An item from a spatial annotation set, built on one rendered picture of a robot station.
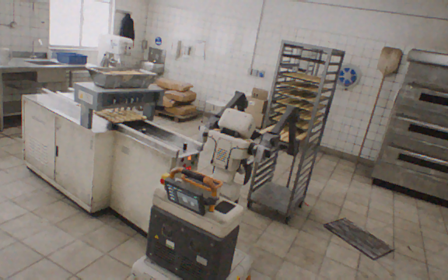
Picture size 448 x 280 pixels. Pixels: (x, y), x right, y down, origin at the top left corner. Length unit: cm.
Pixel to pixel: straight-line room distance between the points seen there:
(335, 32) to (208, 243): 502
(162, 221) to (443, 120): 419
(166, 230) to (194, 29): 571
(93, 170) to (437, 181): 450
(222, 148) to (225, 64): 495
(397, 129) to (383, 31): 180
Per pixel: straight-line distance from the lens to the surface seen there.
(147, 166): 275
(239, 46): 688
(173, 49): 752
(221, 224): 190
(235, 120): 216
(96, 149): 297
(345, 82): 621
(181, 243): 213
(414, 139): 532
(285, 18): 660
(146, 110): 341
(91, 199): 316
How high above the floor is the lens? 178
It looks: 18 degrees down
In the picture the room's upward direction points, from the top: 10 degrees clockwise
